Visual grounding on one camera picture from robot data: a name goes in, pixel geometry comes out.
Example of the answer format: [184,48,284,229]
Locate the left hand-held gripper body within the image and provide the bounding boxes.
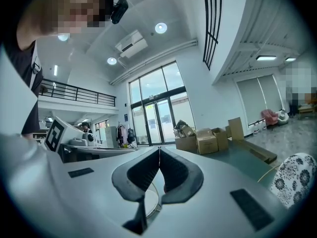
[44,116,98,164]

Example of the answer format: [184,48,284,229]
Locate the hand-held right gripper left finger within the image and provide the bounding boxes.
[0,132,160,238]

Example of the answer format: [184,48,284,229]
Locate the pink armchair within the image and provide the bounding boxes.
[261,109,279,131]

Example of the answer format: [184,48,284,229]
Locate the ceiling air conditioner unit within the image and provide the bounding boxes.
[114,29,149,59]

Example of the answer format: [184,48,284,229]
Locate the white round ottoman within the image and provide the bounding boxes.
[275,110,289,126]

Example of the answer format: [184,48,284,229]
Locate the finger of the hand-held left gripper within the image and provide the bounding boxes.
[73,143,138,160]

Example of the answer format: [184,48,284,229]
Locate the tall open cardboard box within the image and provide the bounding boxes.
[211,127,229,152]

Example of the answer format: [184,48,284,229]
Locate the cardboard boxes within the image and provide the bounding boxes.
[227,138,278,165]

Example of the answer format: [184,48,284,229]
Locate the black and white patterned plate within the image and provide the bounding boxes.
[257,152,317,209]

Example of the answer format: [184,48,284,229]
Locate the grey metal locker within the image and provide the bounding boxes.
[99,126,117,149]

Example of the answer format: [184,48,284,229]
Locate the crumpled open cardboard box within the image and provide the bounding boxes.
[173,119,197,139]

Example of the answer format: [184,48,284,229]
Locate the glass entrance door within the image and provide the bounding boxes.
[128,61,197,146]

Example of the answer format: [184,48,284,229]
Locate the grey roller blind window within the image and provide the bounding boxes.
[236,74,284,126]

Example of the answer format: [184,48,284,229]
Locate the white round table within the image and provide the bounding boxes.
[144,181,162,218]

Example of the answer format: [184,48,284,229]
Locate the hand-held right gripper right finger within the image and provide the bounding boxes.
[148,146,295,238]

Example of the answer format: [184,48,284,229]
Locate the wooden sofa orange cushions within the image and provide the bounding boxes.
[298,93,317,120]

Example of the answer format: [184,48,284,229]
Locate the person's head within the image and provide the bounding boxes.
[16,0,113,51]

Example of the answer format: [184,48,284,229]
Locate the flat cardboard panel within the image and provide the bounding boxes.
[227,117,245,141]

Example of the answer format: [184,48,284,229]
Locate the large open cardboard box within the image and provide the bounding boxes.
[174,134,198,152]

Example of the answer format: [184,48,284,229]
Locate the closed cardboard box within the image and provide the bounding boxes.
[195,128,219,156]

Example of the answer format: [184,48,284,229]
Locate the black mezzanine railing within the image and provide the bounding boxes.
[39,78,117,108]

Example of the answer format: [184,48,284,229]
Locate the black head-mounted camera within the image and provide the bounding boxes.
[109,0,130,25]

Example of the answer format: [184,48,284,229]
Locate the clothes rack with garments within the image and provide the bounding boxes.
[115,123,137,149]

